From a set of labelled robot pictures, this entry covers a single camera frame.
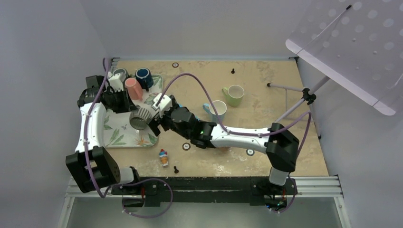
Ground striped ribbed mug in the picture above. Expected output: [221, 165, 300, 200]
[129, 105, 153, 131]

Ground pink mug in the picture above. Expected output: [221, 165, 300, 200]
[125, 77, 143, 101]

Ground dark grey-green mug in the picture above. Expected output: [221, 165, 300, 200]
[112, 68, 129, 83]

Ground navy blue mug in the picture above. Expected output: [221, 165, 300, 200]
[135, 68, 154, 92]

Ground light blue mug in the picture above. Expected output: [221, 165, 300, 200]
[202, 100, 227, 123]

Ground light green mug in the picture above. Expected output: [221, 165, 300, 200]
[221, 85, 245, 107]

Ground orange mug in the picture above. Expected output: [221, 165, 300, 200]
[217, 147, 231, 152]

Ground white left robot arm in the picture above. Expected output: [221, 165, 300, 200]
[66, 75, 142, 194]

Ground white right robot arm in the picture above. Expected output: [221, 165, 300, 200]
[146, 107, 299, 193]

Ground blue plastic flashlight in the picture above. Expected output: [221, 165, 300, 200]
[178, 104, 200, 121]

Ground ice cream cone toy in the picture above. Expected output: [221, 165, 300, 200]
[159, 149, 169, 167]

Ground floral serving tray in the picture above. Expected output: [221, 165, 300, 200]
[103, 74, 163, 148]

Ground white tripod stand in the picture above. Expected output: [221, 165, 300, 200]
[260, 76, 330, 139]

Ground perforated white lamp panel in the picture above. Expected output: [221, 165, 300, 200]
[286, 0, 403, 116]

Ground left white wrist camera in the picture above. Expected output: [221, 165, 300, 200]
[107, 72, 124, 92]

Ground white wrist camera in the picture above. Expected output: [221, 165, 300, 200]
[107, 72, 124, 92]
[152, 93, 173, 118]

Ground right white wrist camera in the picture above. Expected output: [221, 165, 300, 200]
[152, 93, 173, 118]

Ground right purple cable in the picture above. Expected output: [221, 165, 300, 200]
[155, 73, 312, 215]

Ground purple cable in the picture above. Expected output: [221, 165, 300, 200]
[155, 73, 312, 215]
[82, 57, 174, 220]

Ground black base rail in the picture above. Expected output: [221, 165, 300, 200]
[111, 176, 297, 210]

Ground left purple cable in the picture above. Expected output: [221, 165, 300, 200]
[82, 57, 174, 220]

